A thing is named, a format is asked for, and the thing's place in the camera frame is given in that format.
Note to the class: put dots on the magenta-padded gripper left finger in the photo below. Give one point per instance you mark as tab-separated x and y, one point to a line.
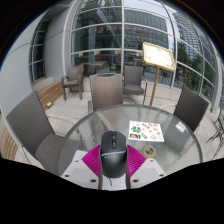
91	160

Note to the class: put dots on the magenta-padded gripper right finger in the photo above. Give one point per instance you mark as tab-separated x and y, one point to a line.
136	161

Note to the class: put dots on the white printed mouse pad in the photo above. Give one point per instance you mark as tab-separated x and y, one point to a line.
120	185

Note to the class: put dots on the colourful picture menu card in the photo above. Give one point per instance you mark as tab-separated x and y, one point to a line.
146	131

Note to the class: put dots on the grey wicker armchair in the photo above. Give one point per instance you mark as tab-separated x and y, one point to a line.
75	75
106	91
133	76
26	123
190	108

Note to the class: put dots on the gold framed menu stand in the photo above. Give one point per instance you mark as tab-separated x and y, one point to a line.
158	56

